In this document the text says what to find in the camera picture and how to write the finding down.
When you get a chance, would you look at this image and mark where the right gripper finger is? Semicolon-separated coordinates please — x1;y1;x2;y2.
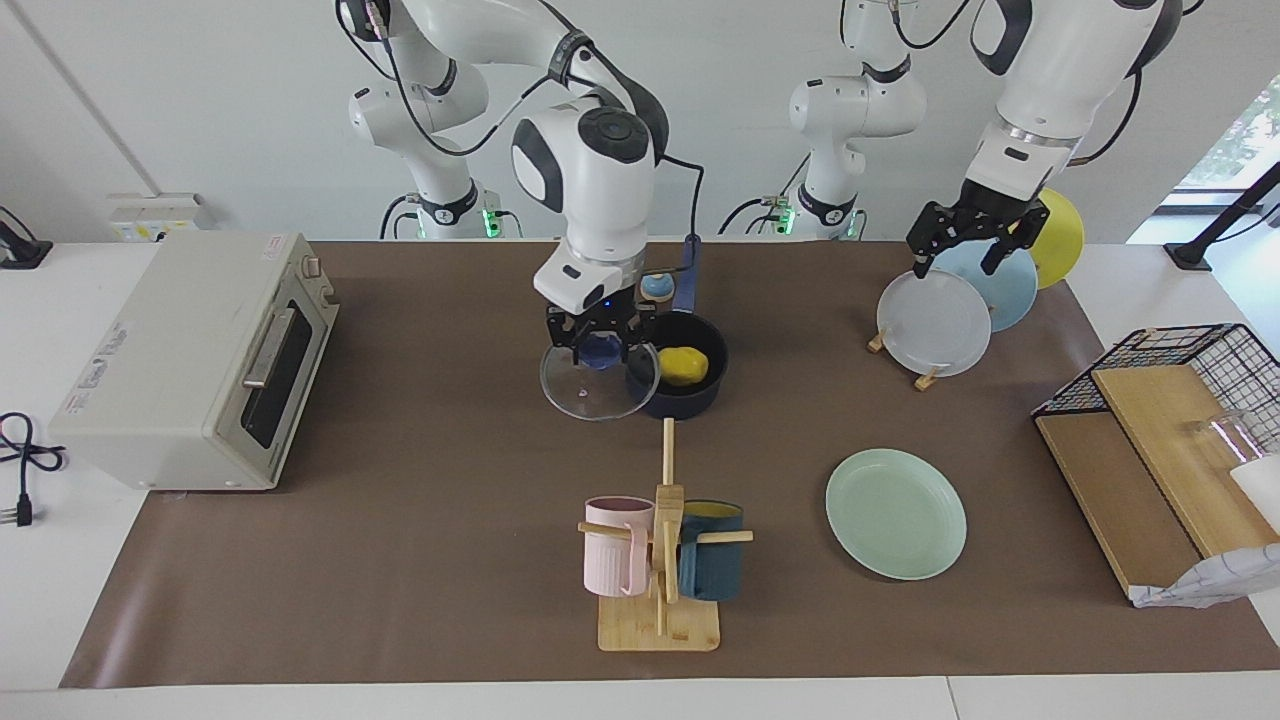
621;312;659;367
544;310;584;367

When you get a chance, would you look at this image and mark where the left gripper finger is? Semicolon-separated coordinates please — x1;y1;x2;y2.
981;204;1052;275
906;202;950;280

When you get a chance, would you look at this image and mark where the yellow potato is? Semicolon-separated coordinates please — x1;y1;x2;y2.
657;346;711;389

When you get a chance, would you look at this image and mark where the glass pot lid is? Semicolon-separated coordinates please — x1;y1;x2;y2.
540;332;662;422

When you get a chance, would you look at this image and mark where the yellow plate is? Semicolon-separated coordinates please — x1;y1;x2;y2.
1018;188;1085;291

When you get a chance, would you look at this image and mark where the light blue plate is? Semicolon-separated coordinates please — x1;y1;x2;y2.
930;240;1039;333

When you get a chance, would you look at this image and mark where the grey plate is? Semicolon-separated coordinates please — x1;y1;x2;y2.
876;267;993;379

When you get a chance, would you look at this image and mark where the wooden plate rack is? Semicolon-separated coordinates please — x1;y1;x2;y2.
867;325;946;392

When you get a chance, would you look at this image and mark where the green plate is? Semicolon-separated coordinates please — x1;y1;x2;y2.
825;447;968;582

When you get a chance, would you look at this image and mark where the dark blue saucepan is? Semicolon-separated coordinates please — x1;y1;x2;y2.
625;235;731;421

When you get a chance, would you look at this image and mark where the brown table mat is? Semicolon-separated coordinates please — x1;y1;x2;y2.
58;238;1280;691

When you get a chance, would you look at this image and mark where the pink ribbed mug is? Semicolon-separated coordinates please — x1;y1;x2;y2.
583;496;656;599

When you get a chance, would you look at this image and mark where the dark teal mug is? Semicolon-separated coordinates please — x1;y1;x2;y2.
677;500;746;603

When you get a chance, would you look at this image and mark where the light wooden board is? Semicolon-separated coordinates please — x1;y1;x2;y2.
1090;364;1280;559

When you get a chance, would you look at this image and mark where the dark wooden board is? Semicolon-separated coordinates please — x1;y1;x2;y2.
1035;412;1203;601

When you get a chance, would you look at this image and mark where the wooden mug tree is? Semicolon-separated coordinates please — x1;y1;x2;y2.
577;417;754;654

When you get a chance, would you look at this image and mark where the clear drinking glass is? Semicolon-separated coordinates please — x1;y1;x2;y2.
1185;410;1273;483

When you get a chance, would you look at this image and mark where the white crumpled cloth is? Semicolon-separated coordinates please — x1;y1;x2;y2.
1130;543;1280;610

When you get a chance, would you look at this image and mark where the beige toaster oven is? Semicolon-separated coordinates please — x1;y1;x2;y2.
48;232;341;493

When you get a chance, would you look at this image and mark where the white power strip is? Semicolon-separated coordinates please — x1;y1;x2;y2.
108;193;208;244

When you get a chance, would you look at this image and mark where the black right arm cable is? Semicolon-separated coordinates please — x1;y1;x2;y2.
335;0;707;271

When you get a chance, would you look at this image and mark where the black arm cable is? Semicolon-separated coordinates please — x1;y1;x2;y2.
1070;60;1146;167
335;0;707;271

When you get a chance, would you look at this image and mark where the black base cable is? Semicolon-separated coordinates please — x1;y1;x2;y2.
380;193;421;241
718;150;813;237

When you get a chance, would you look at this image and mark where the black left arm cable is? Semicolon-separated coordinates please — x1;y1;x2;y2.
1070;60;1146;167

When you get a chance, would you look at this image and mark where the black wire basket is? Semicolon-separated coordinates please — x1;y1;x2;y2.
1032;323;1280;463

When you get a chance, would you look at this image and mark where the black power cord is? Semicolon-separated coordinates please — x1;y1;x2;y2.
0;412;69;528

